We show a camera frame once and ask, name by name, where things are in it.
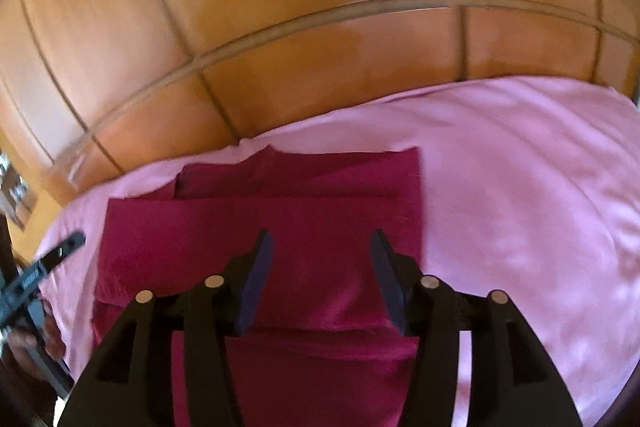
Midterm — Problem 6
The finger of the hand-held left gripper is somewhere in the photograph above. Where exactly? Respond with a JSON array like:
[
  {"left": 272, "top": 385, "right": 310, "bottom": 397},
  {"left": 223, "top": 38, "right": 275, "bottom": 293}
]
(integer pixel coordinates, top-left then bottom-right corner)
[{"left": 36, "top": 231, "right": 87, "bottom": 275}]

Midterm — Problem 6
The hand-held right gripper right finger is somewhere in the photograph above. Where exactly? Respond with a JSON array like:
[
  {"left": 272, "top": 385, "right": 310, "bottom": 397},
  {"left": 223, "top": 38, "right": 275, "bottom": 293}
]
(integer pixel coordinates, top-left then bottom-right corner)
[{"left": 369, "top": 228, "right": 584, "bottom": 427}]

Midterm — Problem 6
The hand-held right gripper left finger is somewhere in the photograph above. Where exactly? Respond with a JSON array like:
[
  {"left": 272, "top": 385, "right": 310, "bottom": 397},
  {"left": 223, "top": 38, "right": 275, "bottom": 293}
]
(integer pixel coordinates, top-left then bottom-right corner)
[{"left": 57, "top": 229, "right": 275, "bottom": 427}]

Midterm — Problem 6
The dark red knit garment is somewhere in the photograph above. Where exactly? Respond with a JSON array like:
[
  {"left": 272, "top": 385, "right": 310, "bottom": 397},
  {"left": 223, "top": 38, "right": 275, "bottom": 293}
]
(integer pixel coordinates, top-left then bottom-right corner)
[{"left": 91, "top": 146, "right": 425, "bottom": 427}]

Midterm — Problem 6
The person's left hand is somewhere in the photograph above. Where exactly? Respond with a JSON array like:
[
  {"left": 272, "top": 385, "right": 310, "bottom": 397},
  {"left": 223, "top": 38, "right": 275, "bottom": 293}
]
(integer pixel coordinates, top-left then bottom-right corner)
[{"left": 7, "top": 299, "right": 68, "bottom": 380}]

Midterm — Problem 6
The pink quilted blanket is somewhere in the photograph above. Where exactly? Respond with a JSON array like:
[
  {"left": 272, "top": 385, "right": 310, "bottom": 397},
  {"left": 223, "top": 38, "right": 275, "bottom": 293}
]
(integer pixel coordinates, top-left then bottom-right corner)
[{"left": 37, "top": 77, "right": 640, "bottom": 427}]

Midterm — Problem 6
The wooden wardrobe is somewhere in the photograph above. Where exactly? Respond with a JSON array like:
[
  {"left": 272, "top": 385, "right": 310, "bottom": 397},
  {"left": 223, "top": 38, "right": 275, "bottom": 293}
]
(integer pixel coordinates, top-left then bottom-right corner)
[{"left": 0, "top": 0, "right": 640, "bottom": 208}]

